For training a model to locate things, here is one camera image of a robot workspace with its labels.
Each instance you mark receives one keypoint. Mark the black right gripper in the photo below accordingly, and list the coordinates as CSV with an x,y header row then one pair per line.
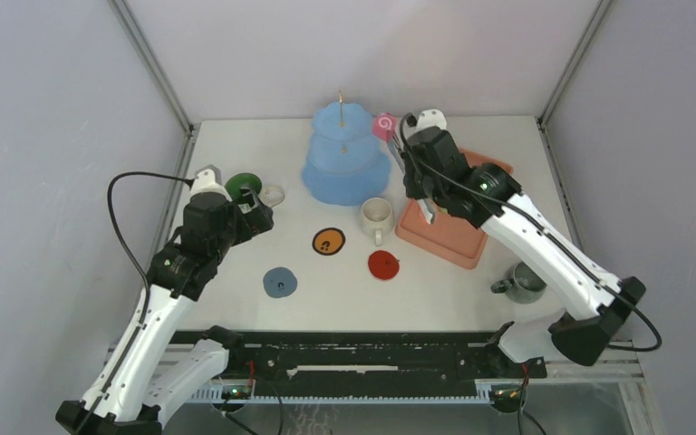
x,y
413,189

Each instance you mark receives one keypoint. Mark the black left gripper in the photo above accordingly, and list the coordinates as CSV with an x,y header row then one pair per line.
x,y
256,221

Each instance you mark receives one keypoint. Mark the magenta swirl roll cake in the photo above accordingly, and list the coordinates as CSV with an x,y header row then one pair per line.
x,y
384,126

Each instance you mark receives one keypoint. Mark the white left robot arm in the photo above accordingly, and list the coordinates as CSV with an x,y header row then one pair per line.
x,y
127,397

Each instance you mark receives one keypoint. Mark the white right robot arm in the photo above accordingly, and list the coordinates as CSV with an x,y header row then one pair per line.
x,y
596,303

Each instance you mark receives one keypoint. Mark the green-lined floral cream mug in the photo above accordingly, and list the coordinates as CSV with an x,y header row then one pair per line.
x,y
241,183

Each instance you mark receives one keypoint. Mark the pink rectangular tray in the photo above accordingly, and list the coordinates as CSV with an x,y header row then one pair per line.
x,y
450,238

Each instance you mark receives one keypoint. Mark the white speckled mug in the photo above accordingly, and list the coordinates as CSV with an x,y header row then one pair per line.
x,y
377,219

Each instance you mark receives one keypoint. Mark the blue three-tier cake stand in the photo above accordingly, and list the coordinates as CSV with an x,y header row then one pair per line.
x,y
344,164

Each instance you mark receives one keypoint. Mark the blue-grey round coaster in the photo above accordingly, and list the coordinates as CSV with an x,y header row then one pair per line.
x,y
279,282

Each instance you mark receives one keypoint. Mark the red apple-shaped coaster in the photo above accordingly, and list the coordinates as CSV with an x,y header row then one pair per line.
x,y
383,265

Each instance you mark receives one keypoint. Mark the orange black-rimmed coaster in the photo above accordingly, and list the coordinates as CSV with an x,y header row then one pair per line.
x,y
328,241

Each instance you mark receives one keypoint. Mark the grey speckled mug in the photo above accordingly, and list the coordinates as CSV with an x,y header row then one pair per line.
x,y
521,285

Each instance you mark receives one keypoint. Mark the aluminium frame post left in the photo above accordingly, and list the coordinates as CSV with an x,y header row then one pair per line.
x,y
142,47

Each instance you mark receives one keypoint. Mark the aluminium frame post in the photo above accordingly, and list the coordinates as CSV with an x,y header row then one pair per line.
x,y
142,47
586,39

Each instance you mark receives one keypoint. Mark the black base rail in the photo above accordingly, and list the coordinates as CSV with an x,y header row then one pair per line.
x,y
393,368

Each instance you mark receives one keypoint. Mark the aluminium frame post right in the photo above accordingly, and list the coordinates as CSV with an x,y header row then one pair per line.
x,y
586,39

